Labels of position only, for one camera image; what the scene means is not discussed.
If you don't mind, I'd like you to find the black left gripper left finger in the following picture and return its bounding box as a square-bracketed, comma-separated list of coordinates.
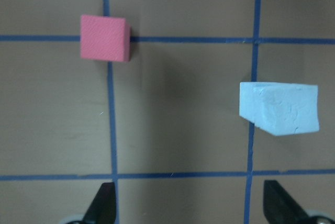
[81, 182, 116, 224]

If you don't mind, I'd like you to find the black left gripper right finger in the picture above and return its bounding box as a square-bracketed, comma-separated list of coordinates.
[263, 180, 309, 224]

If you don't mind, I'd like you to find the light blue block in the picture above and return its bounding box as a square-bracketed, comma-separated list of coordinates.
[239, 82, 271, 127]
[253, 83, 320, 136]

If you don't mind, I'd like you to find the pink block left front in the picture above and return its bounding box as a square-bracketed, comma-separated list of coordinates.
[80, 15, 131, 62]

